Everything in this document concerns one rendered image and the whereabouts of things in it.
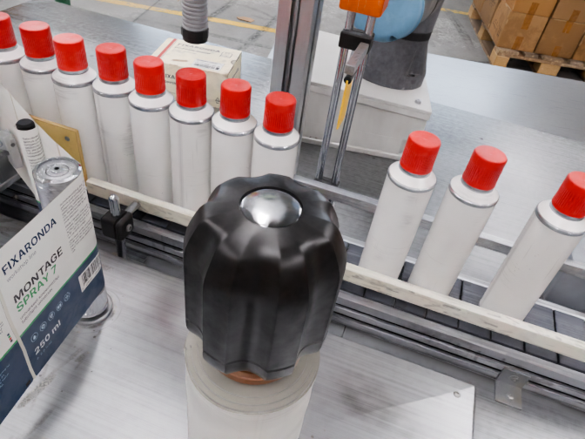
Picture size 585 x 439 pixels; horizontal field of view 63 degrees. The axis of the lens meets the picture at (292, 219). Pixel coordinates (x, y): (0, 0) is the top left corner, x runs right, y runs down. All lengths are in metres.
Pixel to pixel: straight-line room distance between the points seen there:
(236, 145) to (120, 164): 0.18
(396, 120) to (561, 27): 3.22
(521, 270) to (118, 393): 0.43
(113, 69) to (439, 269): 0.43
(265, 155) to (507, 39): 3.54
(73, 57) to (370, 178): 0.51
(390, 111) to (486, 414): 0.52
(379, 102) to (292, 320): 0.69
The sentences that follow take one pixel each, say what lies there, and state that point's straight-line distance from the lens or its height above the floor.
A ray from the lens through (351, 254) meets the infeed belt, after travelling 0.64.
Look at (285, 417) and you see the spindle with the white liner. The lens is 0.31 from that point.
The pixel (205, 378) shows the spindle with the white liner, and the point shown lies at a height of 1.07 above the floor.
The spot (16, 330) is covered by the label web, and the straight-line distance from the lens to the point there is 0.44.
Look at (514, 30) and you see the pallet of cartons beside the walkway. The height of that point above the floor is 0.27.
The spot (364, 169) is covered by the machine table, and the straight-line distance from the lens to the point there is 0.89.
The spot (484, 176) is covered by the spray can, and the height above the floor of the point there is 1.07.
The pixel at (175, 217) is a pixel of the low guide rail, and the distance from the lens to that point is 0.63.
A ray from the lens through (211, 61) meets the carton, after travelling 1.03.
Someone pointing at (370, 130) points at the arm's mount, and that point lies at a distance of 0.91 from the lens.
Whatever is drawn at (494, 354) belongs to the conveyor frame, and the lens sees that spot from 0.62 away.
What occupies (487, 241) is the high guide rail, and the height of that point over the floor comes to 0.96.
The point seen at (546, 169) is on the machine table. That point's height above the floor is 0.83.
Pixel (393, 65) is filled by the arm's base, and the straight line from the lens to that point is 0.93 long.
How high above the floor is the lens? 1.32
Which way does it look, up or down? 41 degrees down
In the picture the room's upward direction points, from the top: 9 degrees clockwise
